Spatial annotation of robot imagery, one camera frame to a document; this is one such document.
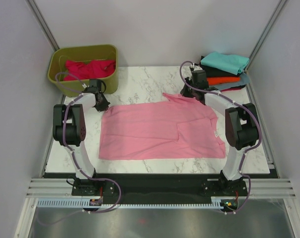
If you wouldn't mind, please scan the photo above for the white slotted cable duct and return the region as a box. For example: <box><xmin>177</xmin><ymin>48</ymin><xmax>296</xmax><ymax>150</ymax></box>
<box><xmin>36</xmin><ymin>196</ymin><xmax>237</xmax><ymax>209</ymax></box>

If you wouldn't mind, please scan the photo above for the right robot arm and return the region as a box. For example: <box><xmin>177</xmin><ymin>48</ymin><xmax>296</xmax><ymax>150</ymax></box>
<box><xmin>182</xmin><ymin>78</ymin><xmax>262</xmax><ymax>195</ymax></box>

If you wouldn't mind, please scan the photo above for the red t shirt in bin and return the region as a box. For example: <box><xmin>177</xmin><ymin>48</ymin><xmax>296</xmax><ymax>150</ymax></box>
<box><xmin>65</xmin><ymin>60</ymin><xmax>116</xmax><ymax>80</ymax></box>

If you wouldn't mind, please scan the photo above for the orange folded t shirt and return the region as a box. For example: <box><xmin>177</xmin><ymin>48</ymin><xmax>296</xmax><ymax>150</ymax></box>
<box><xmin>207</xmin><ymin>77</ymin><xmax>240</xmax><ymax>86</ymax></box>

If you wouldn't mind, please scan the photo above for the crimson folded t shirt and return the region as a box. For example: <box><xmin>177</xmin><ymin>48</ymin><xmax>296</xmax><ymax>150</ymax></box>
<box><xmin>221</xmin><ymin>86</ymin><xmax>245</xmax><ymax>92</ymax></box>

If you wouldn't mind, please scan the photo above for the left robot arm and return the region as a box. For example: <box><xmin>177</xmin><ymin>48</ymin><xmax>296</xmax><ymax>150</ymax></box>
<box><xmin>52</xmin><ymin>91</ymin><xmax>110</xmax><ymax>195</ymax></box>

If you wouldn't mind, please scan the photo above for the left aluminium frame post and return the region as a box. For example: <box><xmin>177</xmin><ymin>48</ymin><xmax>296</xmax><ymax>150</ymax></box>
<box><xmin>25</xmin><ymin>0</ymin><xmax>59</xmax><ymax>51</ymax></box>

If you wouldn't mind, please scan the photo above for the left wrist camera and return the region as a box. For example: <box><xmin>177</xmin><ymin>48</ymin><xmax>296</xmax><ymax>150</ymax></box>
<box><xmin>86</xmin><ymin>79</ymin><xmax>106</xmax><ymax>93</ymax></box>

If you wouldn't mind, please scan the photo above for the pink t shirt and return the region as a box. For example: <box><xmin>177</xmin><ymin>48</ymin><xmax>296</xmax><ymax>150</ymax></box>
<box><xmin>99</xmin><ymin>93</ymin><xmax>226</xmax><ymax>161</ymax></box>

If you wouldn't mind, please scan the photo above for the olive green plastic bin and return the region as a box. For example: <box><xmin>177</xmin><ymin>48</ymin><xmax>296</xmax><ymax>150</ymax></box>
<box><xmin>47</xmin><ymin>44</ymin><xmax>119</xmax><ymax>97</ymax></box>

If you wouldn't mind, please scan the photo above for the aluminium frame post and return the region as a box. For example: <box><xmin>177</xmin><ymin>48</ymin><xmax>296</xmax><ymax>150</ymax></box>
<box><xmin>25</xmin><ymin>0</ymin><xmax>59</xmax><ymax>51</ymax></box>
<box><xmin>246</xmin><ymin>0</ymin><xmax>289</xmax><ymax>70</ymax></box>

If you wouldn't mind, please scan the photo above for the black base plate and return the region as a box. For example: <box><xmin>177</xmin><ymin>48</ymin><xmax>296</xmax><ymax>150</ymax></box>
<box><xmin>42</xmin><ymin>173</ymin><xmax>263</xmax><ymax>205</ymax></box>

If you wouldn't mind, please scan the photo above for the teal folded t shirt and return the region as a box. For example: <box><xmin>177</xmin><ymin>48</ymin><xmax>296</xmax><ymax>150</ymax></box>
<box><xmin>200</xmin><ymin>52</ymin><xmax>250</xmax><ymax>75</ymax></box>

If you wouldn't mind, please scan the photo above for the right aluminium frame post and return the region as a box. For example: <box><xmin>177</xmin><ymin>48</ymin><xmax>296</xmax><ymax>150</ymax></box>
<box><xmin>246</xmin><ymin>0</ymin><xmax>289</xmax><ymax>70</ymax></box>

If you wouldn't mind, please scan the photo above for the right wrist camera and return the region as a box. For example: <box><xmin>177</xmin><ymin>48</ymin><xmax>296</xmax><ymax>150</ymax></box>
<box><xmin>192</xmin><ymin>69</ymin><xmax>209</xmax><ymax>89</ymax></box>

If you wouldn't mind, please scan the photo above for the black folded t shirt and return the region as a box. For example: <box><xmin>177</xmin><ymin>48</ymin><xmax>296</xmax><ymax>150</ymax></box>
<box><xmin>191</xmin><ymin>63</ymin><xmax>247</xmax><ymax>92</ymax></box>
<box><xmin>199</xmin><ymin>64</ymin><xmax>241</xmax><ymax>77</ymax></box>

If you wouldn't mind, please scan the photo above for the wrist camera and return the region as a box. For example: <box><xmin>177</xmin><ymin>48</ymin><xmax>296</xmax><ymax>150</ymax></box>
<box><xmin>86</xmin><ymin>79</ymin><xmax>106</xmax><ymax>93</ymax></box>
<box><xmin>192</xmin><ymin>69</ymin><xmax>209</xmax><ymax>89</ymax></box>

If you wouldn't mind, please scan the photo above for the grey folded t shirt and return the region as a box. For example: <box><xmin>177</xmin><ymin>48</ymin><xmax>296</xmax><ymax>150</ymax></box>
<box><xmin>214</xmin><ymin>73</ymin><xmax>250</xmax><ymax>91</ymax></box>

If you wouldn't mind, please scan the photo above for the black bottom folded t shirt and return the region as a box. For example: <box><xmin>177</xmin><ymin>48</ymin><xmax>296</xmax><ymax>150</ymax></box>
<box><xmin>191</xmin><ymin>63</ymin><xmax>247</xmax><ymax>92</ymax></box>

